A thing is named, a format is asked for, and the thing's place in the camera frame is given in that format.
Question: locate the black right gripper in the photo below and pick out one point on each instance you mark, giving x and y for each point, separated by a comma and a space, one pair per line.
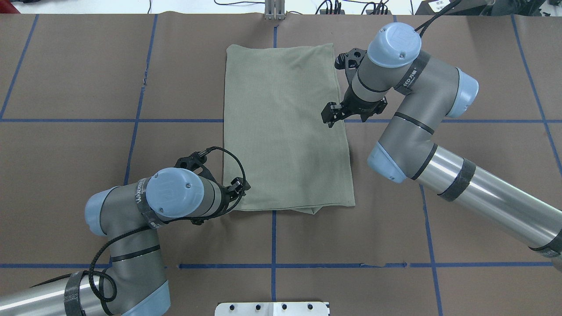
361, 106

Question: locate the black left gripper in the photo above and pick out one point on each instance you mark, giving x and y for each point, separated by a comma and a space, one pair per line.
224, 196

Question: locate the olive green long-sleeve shirt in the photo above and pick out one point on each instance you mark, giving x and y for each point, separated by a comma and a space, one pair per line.
272, 122

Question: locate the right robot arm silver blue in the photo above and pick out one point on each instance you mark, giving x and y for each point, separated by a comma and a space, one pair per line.
435, 93

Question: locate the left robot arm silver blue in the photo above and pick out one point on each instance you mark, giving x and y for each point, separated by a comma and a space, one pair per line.
127, 275

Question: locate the grey usb hub orange ports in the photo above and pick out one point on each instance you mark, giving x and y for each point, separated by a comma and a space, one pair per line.
330, 7

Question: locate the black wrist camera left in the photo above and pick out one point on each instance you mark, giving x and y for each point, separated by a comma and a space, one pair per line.
196, 163

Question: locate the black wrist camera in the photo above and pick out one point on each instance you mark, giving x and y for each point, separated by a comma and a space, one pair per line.
196, 163
350, 62

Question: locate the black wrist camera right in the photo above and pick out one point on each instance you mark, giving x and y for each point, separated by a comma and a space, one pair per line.
350, 62

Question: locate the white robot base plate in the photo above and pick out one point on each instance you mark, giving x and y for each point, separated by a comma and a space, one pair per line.
273, 309

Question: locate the grey aluminium frame post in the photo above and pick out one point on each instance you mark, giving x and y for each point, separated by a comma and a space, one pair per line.
274, 10

